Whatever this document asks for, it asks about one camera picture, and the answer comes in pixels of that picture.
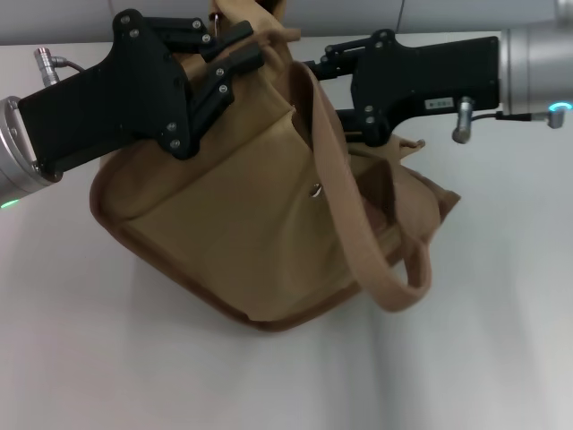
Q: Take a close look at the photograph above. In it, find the silver left gripper cable connector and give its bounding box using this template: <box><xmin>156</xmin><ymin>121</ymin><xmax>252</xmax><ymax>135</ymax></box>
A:
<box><xmin>34</xmin><ymin>47</ymin><xmax>89</xmax><ymax>86</ymax></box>

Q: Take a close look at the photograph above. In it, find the khaki canvas food bag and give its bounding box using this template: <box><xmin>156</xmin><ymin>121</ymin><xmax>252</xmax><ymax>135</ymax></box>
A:
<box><xmin>88</xmin><ymin>0</ymin><xmax>462</xmax><ymax>333</ymax></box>

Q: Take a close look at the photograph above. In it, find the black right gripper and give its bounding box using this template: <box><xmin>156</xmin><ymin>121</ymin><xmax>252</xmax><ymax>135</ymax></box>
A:
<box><xmin>304</xmin><ymin>29</ymin><xmax>500</xmax><ymax>147</ymax></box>

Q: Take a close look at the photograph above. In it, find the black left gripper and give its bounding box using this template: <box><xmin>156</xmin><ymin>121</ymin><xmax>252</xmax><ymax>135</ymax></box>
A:
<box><xmin>17</xmin><ymin>11</ymin><xmax>266</xmax><ymax>184</ymax></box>

